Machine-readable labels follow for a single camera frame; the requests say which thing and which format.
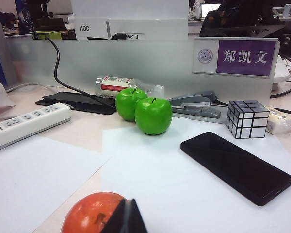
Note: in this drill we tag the green plastic apple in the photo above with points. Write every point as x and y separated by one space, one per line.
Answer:
126 104
152 116

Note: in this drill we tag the black mesh office chair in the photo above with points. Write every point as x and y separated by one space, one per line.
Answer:
232 24

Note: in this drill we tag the black smartphone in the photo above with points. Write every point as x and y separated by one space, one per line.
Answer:
232 165

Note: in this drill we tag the white round device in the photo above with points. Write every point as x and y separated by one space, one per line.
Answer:
281 72

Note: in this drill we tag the silver mirror cube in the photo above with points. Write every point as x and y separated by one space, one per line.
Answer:
247 119

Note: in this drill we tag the yellow green box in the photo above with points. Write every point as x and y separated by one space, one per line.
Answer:
47 35

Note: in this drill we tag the grey stapler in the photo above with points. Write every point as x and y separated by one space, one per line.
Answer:
196 106

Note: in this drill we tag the white plastic bag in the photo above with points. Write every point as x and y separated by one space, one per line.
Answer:
0 97

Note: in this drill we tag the orange red persimmon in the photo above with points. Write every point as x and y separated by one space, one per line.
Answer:
87 213

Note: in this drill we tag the small black device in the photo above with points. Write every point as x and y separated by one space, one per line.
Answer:
118 36

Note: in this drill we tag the white paper sheet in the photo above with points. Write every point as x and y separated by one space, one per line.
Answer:
38 182
172 182

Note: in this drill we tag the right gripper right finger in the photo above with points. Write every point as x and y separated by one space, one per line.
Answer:
135 221

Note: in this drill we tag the white monitor back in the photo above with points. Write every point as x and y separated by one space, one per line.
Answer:
135 9

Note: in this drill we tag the purple white name plate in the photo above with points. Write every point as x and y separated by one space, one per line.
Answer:
245 57

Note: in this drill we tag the white eraser packet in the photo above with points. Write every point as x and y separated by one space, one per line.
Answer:
280 121

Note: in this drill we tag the white power strip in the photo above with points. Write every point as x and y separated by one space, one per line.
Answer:
26 123

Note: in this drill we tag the small red white box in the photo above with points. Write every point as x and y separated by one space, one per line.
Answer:
114 83

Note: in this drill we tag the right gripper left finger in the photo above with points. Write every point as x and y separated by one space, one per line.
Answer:
115 222

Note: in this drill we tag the black flat pad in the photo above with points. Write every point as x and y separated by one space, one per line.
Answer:
63 99

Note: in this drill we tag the frosted glass desk partition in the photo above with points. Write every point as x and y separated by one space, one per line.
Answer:
135 58

